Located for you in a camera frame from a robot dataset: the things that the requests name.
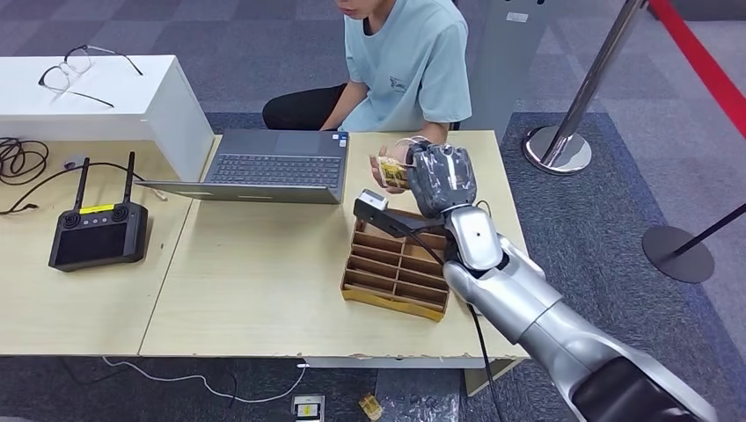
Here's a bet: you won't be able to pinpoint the white box shelf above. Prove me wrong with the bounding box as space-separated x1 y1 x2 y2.
0 55 216 183

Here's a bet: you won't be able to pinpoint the yellow card on floor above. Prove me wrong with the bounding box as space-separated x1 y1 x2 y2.
358 393 385 422

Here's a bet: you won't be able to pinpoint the red barrier belt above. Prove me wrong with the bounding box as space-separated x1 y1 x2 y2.
647 0 746 138

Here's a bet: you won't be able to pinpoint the grey kiosk stand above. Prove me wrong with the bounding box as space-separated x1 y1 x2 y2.
460 0 560 144

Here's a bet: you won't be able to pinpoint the person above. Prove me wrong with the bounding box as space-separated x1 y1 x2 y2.
261 0 473 134

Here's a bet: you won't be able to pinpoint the person's left hand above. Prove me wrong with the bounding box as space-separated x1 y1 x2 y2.
369 139 416 194

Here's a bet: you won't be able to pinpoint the cardboard card organizer box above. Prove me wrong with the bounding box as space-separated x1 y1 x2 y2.
340 207 451 324

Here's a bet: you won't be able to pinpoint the white floor cable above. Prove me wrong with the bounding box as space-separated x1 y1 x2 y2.
103 355 308 404

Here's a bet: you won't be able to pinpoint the small device with yellow label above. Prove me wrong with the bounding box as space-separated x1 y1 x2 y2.
290 394 326 422

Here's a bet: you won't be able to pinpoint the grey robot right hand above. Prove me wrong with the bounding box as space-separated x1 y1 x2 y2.
406 142 478 221

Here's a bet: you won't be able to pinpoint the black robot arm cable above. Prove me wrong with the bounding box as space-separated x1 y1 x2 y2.
407 229 508 422

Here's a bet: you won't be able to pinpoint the clear plastic bag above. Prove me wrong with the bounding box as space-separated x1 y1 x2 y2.
376 367 464 422

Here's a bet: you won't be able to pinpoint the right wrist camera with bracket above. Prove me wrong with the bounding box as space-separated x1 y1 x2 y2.
353 188 447 239

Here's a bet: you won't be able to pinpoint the chrome stanchion post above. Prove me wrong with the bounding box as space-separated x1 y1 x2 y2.
523 0 648 176

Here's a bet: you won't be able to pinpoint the table leg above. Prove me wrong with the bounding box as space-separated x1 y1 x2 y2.
464 358 526 397

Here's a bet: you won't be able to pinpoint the coiled black cable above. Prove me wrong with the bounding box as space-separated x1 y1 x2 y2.
0 137 51 186

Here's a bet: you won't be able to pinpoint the black stanchion post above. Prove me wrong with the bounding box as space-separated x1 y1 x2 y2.
641 202 746 285

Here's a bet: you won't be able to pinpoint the black-framed eyeglasses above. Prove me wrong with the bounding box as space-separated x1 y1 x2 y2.
37 44 144 110

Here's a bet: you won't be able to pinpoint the long black cable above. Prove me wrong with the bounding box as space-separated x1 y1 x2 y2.
0 162 147 216

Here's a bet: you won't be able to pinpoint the grey open laptop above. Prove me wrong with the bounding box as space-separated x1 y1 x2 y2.
135 128 351 206

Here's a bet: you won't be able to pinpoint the black remote controller with antennas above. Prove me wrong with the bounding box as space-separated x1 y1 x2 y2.
48 151 150 273

